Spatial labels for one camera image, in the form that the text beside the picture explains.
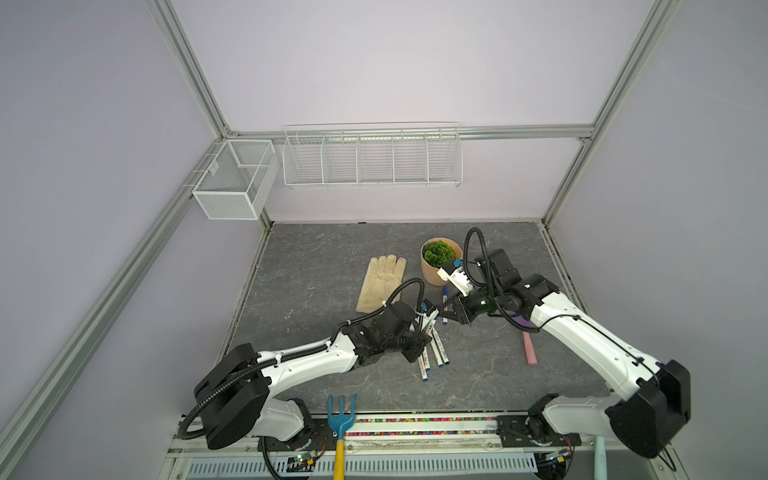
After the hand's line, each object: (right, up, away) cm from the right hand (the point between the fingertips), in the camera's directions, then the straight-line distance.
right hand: (440, 315), depth 75 cm
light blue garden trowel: (+36, -33, -6) cm, 50 cm away
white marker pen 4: (+2, -12, +13) cm, 18 cm away
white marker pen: (-2, -2, 0) cm, 3 cm away
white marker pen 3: (+1, -14, +11) cm, 18 cm away
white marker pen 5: (-3, -15, +10) cm, 18 cm away
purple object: (+13, +3, -18) cm, 22 cm away
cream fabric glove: (-15, +7, +30) cm, 34 cm away
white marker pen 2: (-4, -17, +9) cm, 20 cm away
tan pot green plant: (+2, +15, +21) cm, 26 cm away
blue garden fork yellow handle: (-25, -27, -1) cm, 37 cm away
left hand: (-3, -7, +4) cm, 9 cm away
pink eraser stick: (+28, -12, +11) cm, 32 cm away
